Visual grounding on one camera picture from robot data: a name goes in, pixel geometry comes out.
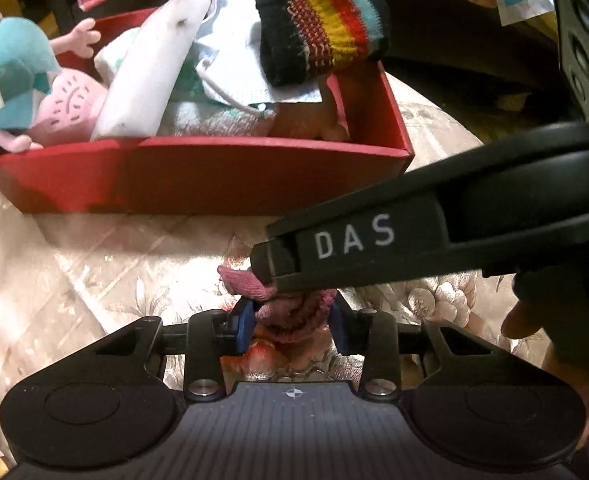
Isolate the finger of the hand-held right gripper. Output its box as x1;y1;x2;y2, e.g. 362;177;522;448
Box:
251;172;456;294

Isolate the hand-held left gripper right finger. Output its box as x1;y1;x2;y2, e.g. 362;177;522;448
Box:
327;292;501;402

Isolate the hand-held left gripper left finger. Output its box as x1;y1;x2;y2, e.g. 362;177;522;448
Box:
93;297;254;404

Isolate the pink knitted sock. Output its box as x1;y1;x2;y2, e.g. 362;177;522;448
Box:
217;262;338;346

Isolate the red cardboard box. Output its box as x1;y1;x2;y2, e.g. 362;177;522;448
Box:
0;7;415;217

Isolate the white green patterned towel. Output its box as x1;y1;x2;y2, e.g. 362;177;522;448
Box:
94;27;280;139

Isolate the pink plush toy teal dress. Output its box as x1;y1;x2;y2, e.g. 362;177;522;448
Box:
0;0;102;154

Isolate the pink perforated soft pad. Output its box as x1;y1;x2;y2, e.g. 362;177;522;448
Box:
28;71;109;147

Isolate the person's right hand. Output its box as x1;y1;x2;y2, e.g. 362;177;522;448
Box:
502;301;589;443

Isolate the floral satin cloth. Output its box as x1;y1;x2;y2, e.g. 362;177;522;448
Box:
0;72;555;463

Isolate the dark wooden furniture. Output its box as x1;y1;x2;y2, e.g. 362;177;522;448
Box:
47;0;580;108

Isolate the white blue face mask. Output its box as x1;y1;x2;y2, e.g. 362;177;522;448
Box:
193;0;324;112

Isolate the white sponge block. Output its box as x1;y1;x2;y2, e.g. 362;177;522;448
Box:
90;0;211;142

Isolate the striped knitted sock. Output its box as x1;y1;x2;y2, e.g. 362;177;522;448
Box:
254;0;391;87

